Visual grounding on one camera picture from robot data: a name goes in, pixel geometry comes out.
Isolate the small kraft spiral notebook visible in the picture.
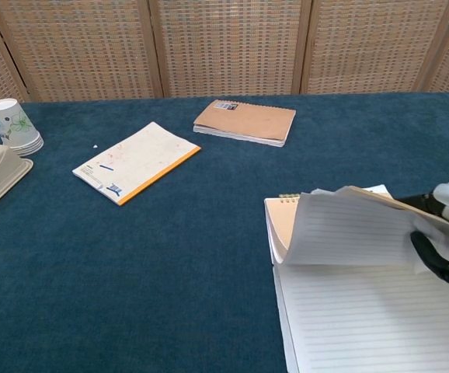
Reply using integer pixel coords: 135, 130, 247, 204
193, 99, 298, 148

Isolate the floral paper cup stack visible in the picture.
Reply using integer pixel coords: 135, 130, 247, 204
0, 99, 44, 158

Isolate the woven wooden folding screen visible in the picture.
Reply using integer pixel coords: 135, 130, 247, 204
0, 0, 449, 105

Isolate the dark blue tablecloth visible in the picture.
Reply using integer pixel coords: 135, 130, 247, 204
0, 92, 449, 373

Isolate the large tan lined notepad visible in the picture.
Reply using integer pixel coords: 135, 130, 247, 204
263, 184, 449, 373

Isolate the white notepad orange spine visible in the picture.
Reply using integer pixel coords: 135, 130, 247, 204
71, 121, 202, 207

